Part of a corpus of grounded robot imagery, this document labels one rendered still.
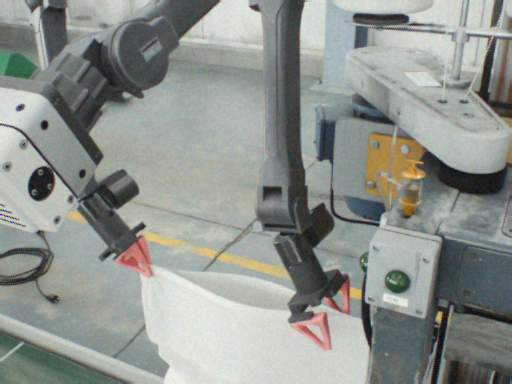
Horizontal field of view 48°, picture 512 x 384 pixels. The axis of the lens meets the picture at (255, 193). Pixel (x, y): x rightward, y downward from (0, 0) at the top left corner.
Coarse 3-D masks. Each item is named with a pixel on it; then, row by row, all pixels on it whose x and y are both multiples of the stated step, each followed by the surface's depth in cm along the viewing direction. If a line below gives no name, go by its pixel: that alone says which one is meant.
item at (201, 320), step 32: (160, 288) 120; (192, 288) 113; (224, 288) 117; (256, 288) 115; (160, 320) 124; (192, 320) 117; (224, 320) 110; (256, 320) 107; (352, 320) 102; (160, 352) 125; (192, 352) 121; (224, 352) 114; (256, 352) 110; (288, 352) 109; (320, 352) 107; (352, 352) 105
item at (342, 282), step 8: (336, 280) 101; (344, 280) 103; (336, 288) 100; (344, 288) 103; (328, 296) 99; (344, 296) 104; (328, 304) 106; (336, 304) 106; (344, 304) 105; (344, 312) 105
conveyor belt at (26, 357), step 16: (0, 336) 196; (0, 352) 189; (16, 352) 189; (32, 352) 189; (0, 368) 183; (16, 368) 183; (32, 368) 183; (48, 368) 183; (64, 368) 182; (80, 368) 182
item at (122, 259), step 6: (132, 246) 116; (126, 252) 116; (132, 252) 116; (138, 252) 117; (114, 258) 119; (120, 258) 118; (126, 258) 118; (138, 258) 117; (120, 264) 119; (126, 264) 119; (132, 264) 119; (144, 264) 117; (138, 270) 119; (144, 270) 119; (150, 270) 118; (150, 276) 119
